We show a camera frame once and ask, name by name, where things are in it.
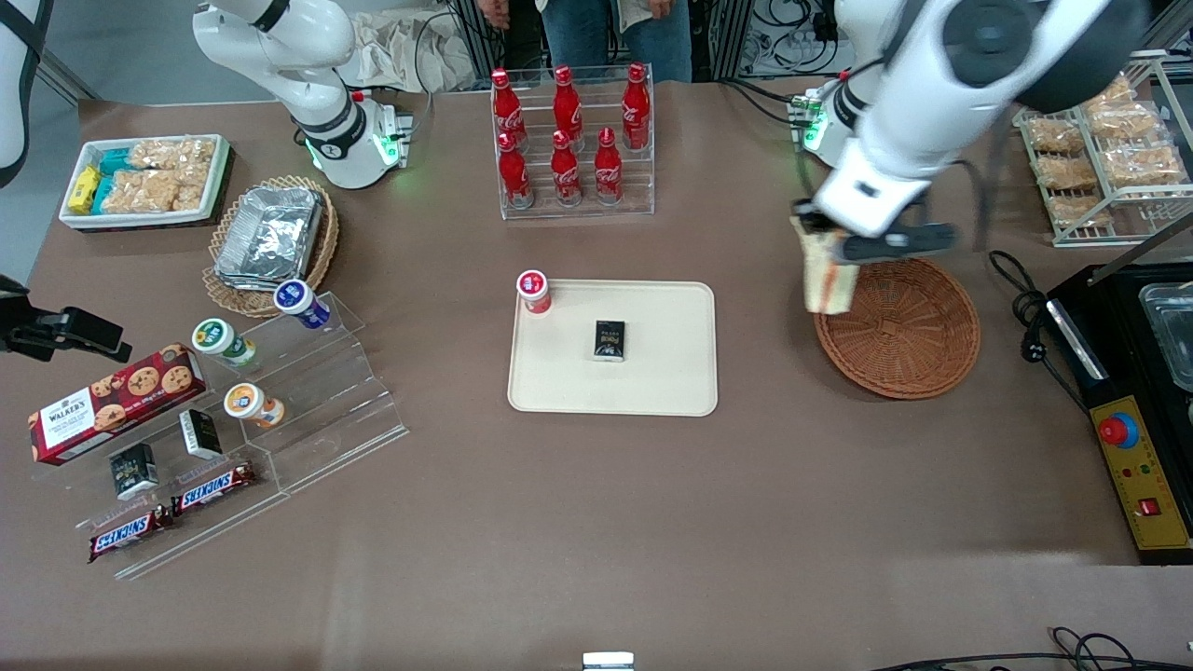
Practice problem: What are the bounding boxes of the black power cable with plug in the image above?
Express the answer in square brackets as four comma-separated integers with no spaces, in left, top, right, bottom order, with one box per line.
[988,250,1093,413]

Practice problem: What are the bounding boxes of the black right arm base cable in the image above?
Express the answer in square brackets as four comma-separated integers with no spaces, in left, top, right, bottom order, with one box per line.
[408,7,459,133]

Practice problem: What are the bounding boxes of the grey metal bar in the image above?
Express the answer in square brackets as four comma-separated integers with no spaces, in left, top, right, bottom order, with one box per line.
[1086,212,1193,286]

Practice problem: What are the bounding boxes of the red Walkers cookie box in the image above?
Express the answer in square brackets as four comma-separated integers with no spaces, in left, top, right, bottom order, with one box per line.
[27,344,209,466]

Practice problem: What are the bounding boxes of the tangle of background cables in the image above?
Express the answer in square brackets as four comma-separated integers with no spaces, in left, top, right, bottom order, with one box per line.
[736,0,840,80]

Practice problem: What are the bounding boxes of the yellow snack packet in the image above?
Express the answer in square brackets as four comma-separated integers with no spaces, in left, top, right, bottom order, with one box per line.
[68,166,103,214]

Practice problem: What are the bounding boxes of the stack of foil trays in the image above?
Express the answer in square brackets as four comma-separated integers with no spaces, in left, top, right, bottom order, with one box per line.
[214,185,325,293]

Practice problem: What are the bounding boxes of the white rectangular snack tray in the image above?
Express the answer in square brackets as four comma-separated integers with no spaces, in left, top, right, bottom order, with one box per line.
[58,134,234,232]

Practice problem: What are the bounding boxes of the clear plastic container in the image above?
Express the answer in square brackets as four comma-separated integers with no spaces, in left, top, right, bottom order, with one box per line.
[1139,282,1193,393]

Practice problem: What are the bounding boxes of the black floor cables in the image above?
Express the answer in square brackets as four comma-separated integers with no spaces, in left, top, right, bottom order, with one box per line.
[867,626,1193,671]

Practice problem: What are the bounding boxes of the red lid cup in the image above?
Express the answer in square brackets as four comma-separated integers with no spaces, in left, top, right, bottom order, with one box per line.
[516,269,554,317]

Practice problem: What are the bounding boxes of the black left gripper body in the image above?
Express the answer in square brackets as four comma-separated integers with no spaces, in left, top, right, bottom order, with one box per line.
[803,197,845,238]

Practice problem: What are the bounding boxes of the Snickers chocolate bar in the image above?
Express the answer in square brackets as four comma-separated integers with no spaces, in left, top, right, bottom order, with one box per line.
[171,461,258,517]
[88,505,176,564]

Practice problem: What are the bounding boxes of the person in blue jeans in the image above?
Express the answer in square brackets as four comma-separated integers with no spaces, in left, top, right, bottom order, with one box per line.
[475,0,696,85]

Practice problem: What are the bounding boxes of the red cola bottle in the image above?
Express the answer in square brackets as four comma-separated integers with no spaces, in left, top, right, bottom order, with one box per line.
[491,68,527,152]
[594,128,624,206]
[550,130,584,207]
[553,64,584,143]
[498,132,535,210]
[622,62,652,151]

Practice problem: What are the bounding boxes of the clear acrylic bottle rack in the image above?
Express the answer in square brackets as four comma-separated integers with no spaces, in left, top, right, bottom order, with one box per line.
[491,62,656,222]

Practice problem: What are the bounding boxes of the cream plastic tray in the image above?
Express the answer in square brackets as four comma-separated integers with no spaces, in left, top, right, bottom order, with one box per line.
[507,280,720,418]

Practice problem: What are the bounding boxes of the orange lid cup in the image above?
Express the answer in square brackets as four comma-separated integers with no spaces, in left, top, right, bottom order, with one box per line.
[224,383,286,431]

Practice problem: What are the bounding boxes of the beige cloth bag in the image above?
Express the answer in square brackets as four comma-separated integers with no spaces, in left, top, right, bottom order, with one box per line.
[340,11,477,94]

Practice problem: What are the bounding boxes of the light woven wicker basket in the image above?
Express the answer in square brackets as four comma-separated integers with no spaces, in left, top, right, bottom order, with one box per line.
[202,175,341,320]

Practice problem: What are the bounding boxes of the clear rice cracker bag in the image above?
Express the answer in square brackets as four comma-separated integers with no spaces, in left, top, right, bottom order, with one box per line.
[1086,76,1140,109]
[1036,154,1098,191]
[1049,193,1112,229]
[1086,101,1163,143]
[1100,144,1188,189]
[1028,118,1089,156]

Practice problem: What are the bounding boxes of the black left arm base cable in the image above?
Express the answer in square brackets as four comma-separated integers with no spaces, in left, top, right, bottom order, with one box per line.
[718,76,804,129]

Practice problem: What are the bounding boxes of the triangular sandwich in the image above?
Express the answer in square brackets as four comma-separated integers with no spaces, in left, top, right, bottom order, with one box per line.
[790,220,860,315]

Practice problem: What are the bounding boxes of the black arm base cable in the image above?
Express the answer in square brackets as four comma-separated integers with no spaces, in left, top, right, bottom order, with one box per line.
[718,76,804,129]
[408,7,459,133]

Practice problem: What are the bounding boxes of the black appliance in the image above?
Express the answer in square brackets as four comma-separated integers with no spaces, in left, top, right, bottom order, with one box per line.
[1044,264,1193,568]

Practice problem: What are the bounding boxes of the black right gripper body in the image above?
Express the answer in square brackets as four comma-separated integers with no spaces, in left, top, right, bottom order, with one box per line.
[0,274,72,362]

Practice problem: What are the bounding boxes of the round brown wicker basket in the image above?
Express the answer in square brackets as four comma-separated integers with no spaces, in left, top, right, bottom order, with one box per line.
[814,258,981,401]

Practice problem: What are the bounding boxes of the white wire rack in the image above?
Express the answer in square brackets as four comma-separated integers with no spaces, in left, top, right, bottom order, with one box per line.
[1012,51,1193,249]

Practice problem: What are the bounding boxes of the clear rice cracker packet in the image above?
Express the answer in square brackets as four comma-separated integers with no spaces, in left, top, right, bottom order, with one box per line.
[128,138,218,176]
[100,170,208,215]

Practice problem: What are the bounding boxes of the yellow control panel box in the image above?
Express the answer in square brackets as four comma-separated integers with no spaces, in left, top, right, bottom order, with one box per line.
[1089,395,1193,553]

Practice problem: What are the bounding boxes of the blue lid cup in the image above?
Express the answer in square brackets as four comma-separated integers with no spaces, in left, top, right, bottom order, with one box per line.
[273,280,333,331]

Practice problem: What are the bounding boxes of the clear acrylic stepped display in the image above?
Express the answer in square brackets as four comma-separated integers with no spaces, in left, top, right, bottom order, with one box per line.
[28,292,410,582]

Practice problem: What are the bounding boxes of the green lid cup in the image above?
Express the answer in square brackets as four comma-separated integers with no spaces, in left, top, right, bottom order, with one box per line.
[192,318,260,370]

